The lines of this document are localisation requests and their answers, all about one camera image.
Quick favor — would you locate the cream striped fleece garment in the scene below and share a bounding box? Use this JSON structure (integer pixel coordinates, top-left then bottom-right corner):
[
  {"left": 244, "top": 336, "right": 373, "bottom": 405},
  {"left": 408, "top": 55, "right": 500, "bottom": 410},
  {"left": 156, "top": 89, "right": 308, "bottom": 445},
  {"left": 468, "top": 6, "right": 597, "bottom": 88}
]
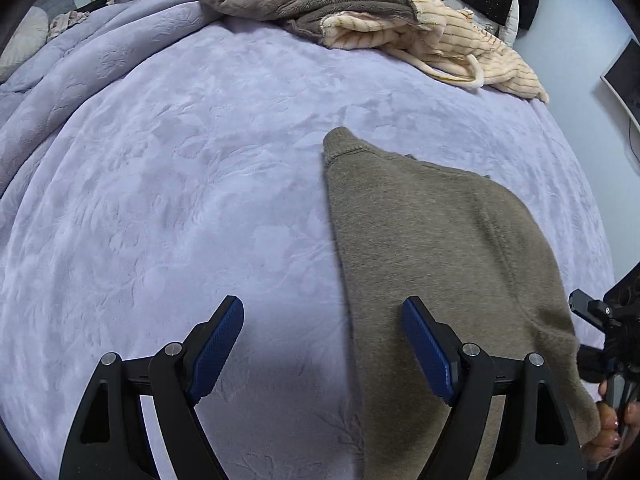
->
[{"left": 320, "top": 0, "right": 549, "bottom": 104}]

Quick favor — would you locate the person's right hand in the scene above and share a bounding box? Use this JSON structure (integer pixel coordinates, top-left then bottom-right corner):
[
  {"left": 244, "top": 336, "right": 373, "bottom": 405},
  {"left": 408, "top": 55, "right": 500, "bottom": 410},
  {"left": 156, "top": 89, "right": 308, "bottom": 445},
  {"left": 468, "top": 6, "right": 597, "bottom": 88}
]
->
[{"left": 582, "top": 382, "right": 640, "bottom": 465}]

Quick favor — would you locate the grey brown fleece garment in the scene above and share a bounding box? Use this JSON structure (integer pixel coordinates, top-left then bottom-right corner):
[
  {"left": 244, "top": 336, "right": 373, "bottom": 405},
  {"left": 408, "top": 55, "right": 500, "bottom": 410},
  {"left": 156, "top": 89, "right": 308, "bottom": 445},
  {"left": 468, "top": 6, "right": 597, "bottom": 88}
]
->
[{"left": 200, "top": 0, "right": 416, "bottom": 42}]

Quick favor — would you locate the olive brown knit sweater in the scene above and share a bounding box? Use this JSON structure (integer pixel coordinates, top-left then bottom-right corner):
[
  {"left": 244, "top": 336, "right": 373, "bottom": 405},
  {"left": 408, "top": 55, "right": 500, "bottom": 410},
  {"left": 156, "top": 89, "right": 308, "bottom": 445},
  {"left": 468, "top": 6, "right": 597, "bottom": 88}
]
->
[{"left": 323, "top": 128, "right": 600, "bottom": 479}]

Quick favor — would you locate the beige patterned cloth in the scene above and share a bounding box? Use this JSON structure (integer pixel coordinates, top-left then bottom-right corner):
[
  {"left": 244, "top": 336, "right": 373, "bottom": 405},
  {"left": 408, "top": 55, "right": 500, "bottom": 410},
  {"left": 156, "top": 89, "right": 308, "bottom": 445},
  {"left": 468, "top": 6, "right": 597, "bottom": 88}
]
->
[{"left": 47, "top": 10, "right": 90, "bottom": 42}]

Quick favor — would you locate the dark framed monitor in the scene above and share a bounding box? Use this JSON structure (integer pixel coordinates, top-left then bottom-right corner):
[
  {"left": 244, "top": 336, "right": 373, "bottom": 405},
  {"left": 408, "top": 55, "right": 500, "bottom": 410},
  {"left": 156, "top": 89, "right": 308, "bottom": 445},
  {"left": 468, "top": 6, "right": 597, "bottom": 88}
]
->
[{"left": 601, "top": 38, "right": 640, "bottom": 129}]

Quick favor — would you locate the white round pleated cushion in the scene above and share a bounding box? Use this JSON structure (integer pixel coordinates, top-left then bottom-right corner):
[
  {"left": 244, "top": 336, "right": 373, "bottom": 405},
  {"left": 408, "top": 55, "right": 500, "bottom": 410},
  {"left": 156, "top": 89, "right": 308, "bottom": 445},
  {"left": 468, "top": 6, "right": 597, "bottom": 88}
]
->
[{"left": 0, "top": 6, "right": 49, "bottom": 84}]

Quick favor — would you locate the lavender embossed bed blanket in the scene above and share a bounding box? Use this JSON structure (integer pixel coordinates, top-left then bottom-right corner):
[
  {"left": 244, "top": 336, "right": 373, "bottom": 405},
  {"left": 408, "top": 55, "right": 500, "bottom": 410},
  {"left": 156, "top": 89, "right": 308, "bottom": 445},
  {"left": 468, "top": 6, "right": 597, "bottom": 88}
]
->
[{"left": 1, "top": 0, "right": 614, "bottom": 479}]

